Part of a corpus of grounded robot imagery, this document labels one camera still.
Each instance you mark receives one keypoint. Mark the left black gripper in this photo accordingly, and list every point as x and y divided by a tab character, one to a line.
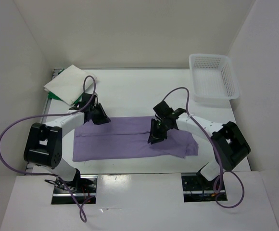
104	118

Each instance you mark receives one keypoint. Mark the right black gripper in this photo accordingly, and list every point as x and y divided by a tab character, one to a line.
155	136

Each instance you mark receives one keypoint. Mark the lavender t shirt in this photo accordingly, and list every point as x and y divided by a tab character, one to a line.
127	137

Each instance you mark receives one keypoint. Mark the cream white t shirt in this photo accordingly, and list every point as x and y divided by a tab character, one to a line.
68	85

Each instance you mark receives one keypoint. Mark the green t shirt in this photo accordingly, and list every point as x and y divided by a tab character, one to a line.
52	95

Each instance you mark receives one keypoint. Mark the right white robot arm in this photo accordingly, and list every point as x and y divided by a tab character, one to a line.
228	143

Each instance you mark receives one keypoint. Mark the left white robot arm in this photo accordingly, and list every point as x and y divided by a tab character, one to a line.
44	146

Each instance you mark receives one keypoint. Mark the white plastic basket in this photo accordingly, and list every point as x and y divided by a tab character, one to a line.
213	78

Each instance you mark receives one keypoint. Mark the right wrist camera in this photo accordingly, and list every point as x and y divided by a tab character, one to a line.
162	110

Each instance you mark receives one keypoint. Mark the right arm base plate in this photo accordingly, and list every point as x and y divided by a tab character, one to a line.
197	189

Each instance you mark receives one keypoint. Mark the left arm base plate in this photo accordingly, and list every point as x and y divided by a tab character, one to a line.
61	196

